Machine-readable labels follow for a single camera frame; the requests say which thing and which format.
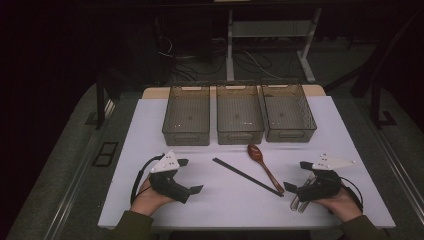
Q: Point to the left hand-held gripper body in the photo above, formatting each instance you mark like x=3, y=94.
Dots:
x=166, y=183

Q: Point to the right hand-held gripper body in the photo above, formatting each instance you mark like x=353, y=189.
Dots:
x=320, y=188

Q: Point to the black chopstick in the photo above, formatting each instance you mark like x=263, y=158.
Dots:
x=248, y=177

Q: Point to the red-brown wooden spoon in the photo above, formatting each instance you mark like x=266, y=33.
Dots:
x=256, y=152

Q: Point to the smoky transparent plastic bin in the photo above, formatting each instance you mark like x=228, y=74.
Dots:
x=186, y=113
x=286, y=111
x=239, y=113

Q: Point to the person's left hand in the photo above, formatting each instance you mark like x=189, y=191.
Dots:
x=148, y=200

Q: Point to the person's right hand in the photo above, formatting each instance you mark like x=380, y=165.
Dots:
x=340, y=205

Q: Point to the black metal stand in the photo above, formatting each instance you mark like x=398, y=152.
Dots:
x=376, y=103
x=100, y=100

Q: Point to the black slanted metal bar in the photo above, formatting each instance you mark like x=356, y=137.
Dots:
x=373, y=58

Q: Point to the black floor socket frame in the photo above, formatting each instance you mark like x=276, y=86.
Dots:
x=106, y=154

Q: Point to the white metal desk frame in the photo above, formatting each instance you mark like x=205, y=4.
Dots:
x=271, y=29

